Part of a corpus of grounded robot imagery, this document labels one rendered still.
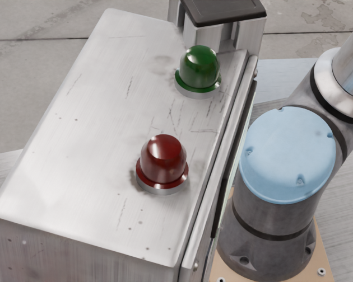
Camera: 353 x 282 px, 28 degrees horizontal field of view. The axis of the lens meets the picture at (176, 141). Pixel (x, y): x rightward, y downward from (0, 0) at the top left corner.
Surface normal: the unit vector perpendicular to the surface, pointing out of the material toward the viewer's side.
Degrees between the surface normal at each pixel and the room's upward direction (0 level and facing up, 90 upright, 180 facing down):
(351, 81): 91
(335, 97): 48
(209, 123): 0
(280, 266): 75
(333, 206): 0
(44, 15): 0
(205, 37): 90
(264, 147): 10
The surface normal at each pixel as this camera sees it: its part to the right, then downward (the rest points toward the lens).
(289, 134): -0.02, -0.55
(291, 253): 0.40, 0.49
